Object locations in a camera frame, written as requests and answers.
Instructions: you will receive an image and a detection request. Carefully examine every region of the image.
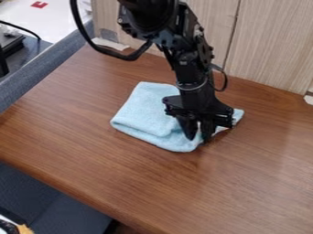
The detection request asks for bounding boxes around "light blue cloth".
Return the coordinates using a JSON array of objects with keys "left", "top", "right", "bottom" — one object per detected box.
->
[{"left": 108, "top": 80, "right": 246, "bottom": 154}]

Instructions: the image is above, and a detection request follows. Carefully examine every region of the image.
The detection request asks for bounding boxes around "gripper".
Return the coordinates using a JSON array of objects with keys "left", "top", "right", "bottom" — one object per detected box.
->
[{"left": 161, "top": 80, "right": 236, "bottom": 144}]

